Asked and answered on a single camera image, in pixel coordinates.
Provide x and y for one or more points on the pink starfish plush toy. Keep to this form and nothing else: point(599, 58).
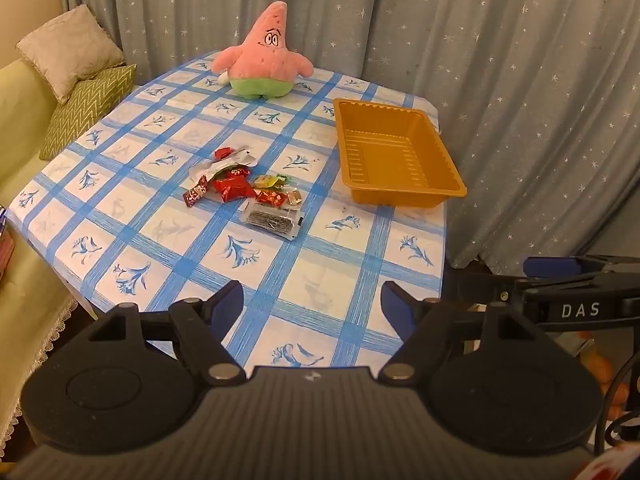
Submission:
point(260, 60)

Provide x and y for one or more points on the green zigzag pillow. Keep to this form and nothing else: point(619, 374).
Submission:
point(85, 110)

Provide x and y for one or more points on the black metal stand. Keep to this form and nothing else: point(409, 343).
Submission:
point(607, 427)

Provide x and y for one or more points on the clear wrapped candy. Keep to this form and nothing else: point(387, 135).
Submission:
point(293, 196)

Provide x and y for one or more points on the dark clear snack packet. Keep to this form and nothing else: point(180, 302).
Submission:
point(272, 220)

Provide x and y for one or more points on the red snack packet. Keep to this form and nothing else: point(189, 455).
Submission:
point(232, 189)

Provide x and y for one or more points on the dark red snack bar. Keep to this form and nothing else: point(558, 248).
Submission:
point(196, 193)

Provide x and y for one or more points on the yellow-green covered sofa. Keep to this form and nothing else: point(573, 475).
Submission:
point(20, 120)

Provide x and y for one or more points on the beige pillow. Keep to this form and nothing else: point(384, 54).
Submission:
point(65, 50)

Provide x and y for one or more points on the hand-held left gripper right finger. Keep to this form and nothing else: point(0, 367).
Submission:
point(397, 305)

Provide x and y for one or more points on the grey star-print curtain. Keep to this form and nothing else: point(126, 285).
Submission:
point(450, 35)

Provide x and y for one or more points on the red orange candy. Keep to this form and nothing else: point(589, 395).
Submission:
point(271, 197)

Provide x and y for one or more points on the silver green snack packet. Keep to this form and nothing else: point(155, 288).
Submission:
point(227, 165)

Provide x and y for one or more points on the golden plastic tray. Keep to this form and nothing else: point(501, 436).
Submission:
point(385, 155)

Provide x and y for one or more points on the red patterned cloth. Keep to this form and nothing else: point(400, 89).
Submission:
point(4, 250)

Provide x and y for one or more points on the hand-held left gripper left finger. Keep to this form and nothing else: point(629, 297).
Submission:
point(227, 305)

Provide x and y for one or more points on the orange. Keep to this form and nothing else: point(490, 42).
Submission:
point(617, 395)
point(597, 367)

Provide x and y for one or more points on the red white cloth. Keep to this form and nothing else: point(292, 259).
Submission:
point(610, 470)

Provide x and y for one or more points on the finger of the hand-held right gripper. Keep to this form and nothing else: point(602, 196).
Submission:
point(580, 310)
point(550, 266)

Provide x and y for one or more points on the blue checked tablecloth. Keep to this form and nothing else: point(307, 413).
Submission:
point(125, 240)

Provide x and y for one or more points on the green yellow candy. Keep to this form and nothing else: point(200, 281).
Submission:
point(267, 180)

